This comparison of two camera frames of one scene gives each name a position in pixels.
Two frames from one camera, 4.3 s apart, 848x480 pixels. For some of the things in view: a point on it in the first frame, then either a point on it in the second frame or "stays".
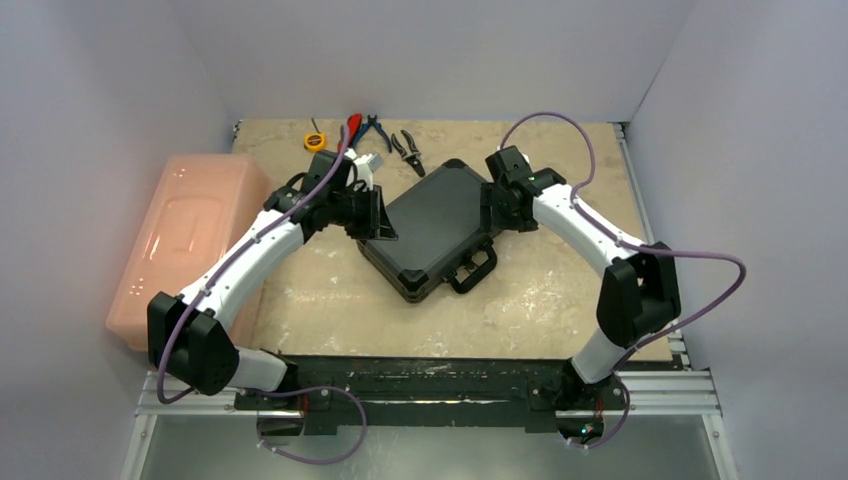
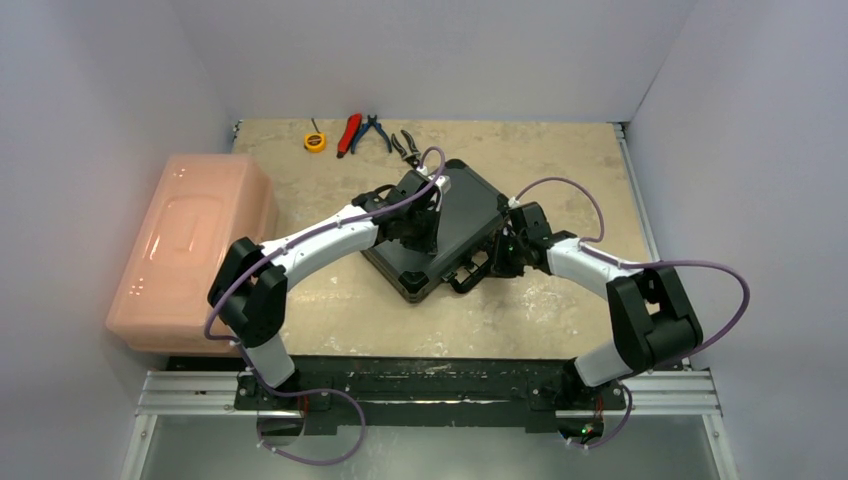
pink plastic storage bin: x=188 y=214 stays
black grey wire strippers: x=414 y=158 stays
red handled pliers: x=353 y=125 stays
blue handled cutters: x=362 y=130 stays
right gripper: x=494 y=206 → x=501 y=252
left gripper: x=379 y=223 → x=429 y=244
